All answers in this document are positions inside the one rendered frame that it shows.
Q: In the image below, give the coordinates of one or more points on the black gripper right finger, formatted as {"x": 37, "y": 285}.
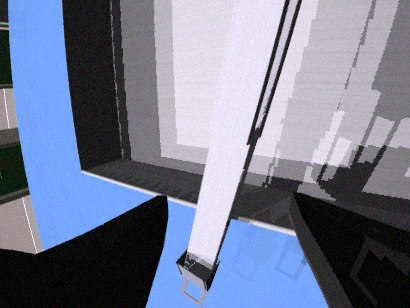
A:
{"x": 357, "y": 262}

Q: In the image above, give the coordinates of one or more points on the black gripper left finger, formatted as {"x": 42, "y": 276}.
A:
{"x": 112, "y": 266}

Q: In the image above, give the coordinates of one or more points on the grey roasting tin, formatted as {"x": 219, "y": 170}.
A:
{"x": 143, "y": 78}

